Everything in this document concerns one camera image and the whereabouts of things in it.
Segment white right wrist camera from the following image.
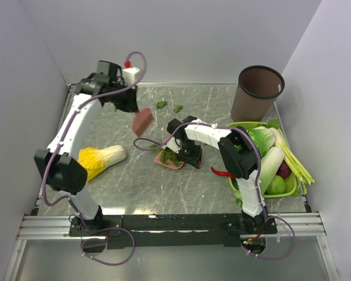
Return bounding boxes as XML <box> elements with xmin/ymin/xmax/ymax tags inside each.
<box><xmin>164</xmin><ymin>136</ymin><xmax>182</xmax><ymax>153</ymax></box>

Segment red chili pepper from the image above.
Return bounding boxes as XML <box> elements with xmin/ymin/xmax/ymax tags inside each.
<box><xmin>211</xmin><ymin>167</ymin><xmax>235</xmax><ymax>179</ymax></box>

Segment purple onion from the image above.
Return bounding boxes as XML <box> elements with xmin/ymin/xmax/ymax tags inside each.
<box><xmin>276</xmin><ymin>160</ymin><xmax>292</xmax><ymax>179</ymax></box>

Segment green lettuce leaf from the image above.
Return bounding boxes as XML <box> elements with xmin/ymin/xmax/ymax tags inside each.
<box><xmin>234</xmin><ymin>189</ymin><xmax>243</xmax><ymax>207</ymax></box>

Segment pink plastic dustpan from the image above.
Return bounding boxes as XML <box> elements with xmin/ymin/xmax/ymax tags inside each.
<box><xmin>154</xmin><ymin>147</ymin><xmax>185</xmax><ymax>170</ymax></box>

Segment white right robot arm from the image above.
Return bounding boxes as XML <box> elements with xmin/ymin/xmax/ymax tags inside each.
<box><xmin>166</xmin><ymin>116</ymin><xmax>264</xmax><ymax>234</ymax></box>

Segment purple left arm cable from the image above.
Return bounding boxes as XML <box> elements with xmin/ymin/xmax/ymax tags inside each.
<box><xmin>42</xmin><ymin>51</ymin><xmax>148</xmax><ymax>266</ymax></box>

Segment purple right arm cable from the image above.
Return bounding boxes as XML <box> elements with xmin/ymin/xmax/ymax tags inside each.
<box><xmin>133</xmin><ymin>122</ymin><xmax>296</xmax><ymax>261</ymax></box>

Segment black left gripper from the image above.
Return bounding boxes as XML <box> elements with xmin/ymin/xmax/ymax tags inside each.
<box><xmin>107</xmin><ymin>81</ymin><xmax>139</xmax><ymax>113</ymax></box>

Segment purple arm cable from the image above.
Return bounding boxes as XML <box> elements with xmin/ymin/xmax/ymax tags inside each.
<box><xmin>133</xmin><ymin>122</ymin><xmax>296</xmax><ymax>261</ymax></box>
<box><xmin>42</xmin><ymin>51</ymin><xmax>148</xmax><ymax>266</ymax></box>

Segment pink hand brush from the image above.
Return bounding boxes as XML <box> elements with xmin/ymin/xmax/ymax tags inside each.
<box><xmin>132</xmin><ymin>108</ymin><xmax>154</xmax><ymax>137</ymax></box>

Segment yellow green leek stalks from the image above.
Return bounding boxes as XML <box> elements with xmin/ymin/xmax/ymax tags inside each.
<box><xmin>270</xmin><ymin>128</ymin><xmax>315</xmax><ymax>195</ymax></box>

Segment white green cabbage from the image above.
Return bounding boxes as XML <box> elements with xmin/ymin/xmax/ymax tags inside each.
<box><xmin>248</xmin><ymin>126</ymin><xmax>276</xmax><ymax>158</ymax></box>

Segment green plastic vegetable basket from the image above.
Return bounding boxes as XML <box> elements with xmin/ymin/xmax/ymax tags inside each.
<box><xmin>226</xmin><ymin>121</ymin><xmax>299</xmax><ymax>198</ymax></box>

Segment yellow white napa cabbage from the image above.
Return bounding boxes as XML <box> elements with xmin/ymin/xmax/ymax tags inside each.
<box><xmin>78</xmin><ymin>145</ymin><xmax>126</xmax><ymax>182</ymax></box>

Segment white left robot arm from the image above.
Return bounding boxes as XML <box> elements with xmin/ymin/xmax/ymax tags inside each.
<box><xmin>34</xmin><ymin>60</ymin><xmax>142</xmax><ymax>235</ymax></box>

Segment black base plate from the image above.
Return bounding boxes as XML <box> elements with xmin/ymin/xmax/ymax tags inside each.
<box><xmin>69</xmin><ymin>213</ymin><xmax>277</xmax><ymax>249</ymax></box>

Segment aluminium frame rail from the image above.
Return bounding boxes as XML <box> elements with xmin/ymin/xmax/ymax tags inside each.
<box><xmin>16</xmin><ymin>213</ymin><xmax>326</xmax><ymax>240</ymax></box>

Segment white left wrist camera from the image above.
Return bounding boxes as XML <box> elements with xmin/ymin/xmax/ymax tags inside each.
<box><xmin>122</xmin><ymin>67</ymin><xmax>142</xmax><ymax>85</ymax></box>

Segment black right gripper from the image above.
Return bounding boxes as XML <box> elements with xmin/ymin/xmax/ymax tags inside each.
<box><xmin>175</xmin><ymin>139</ymin><xmax>204</xmax><ymax>169</ymax></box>

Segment brown plastic trash bin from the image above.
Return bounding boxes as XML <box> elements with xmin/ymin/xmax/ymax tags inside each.
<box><xmin>230</xmin><ymin>65</ymin><xmax>285</xmax><ymax>122</ymax></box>

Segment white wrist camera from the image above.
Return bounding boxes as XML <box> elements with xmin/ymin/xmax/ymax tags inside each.
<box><xmin>122</xmin><ymin>67</ymin><xmax>142</xmax><ymax>85</ymax></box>
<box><xmin>164</xmin><ymin>136</ymin><xmax>182</xmax><ymax>153</ymax></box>

